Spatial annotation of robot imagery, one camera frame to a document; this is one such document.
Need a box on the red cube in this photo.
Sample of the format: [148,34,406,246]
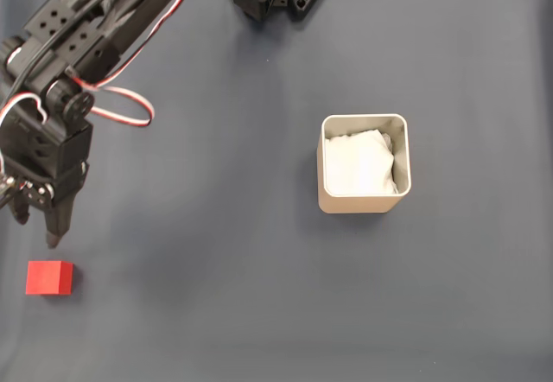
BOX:
[24,260,74,296]

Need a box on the beige square box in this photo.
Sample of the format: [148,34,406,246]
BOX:
[316,112,412,215]

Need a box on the white crumpled tissue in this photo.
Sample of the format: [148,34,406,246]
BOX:
[324,128,399,196]

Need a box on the camera circuit board on mount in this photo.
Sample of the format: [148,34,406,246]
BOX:
[0,173,18,208]

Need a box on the red white black servo cable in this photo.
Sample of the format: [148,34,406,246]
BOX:
[68,0,202,129]

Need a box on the multicoloured camera cable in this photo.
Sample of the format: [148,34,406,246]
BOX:
[0,0,161,118]

